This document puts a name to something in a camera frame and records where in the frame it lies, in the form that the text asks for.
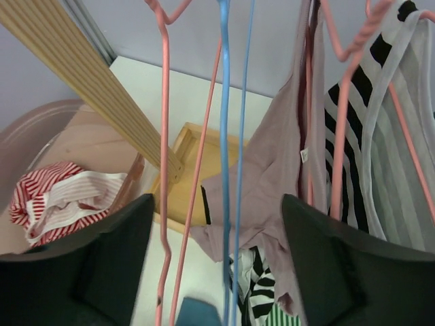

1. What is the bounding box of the mauve ribbed tank top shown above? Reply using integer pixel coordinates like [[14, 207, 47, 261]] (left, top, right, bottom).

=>
[[188, 0, 329, 319]]

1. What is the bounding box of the red white striped tank top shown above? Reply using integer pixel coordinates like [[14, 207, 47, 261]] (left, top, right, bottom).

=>
[[9, 162, 127, 247]]

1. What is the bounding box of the blue tank top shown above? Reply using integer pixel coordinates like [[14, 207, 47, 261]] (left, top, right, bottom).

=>
[[175, 297, 222, 326]]

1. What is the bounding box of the wooden clothes rack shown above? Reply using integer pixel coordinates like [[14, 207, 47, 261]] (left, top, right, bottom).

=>
[[0, 0, 251, 235]]

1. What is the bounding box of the pink translucent plastic basket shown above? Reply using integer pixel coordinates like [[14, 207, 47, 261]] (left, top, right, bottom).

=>
[[1, 100, 145, 254]]

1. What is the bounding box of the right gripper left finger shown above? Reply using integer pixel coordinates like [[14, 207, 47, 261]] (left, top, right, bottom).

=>
[[1, 194, 154, 325]]

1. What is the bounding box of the green white striped tank top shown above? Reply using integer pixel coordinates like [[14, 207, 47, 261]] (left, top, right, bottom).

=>
[[264, 304, 302, 326]]

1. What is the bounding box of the pink hanger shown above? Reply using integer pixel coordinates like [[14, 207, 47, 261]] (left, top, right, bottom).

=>
[[320, 0, 393, 221], [362, 1, 434, 224], [146, 0, 222, 325]]

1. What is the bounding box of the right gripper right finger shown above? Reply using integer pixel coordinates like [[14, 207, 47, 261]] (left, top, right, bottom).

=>
[[281, 194, 434, 325]]

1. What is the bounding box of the black white striped tank top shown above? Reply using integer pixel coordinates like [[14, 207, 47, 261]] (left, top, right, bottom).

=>
[[200, 0, 435, 326]]

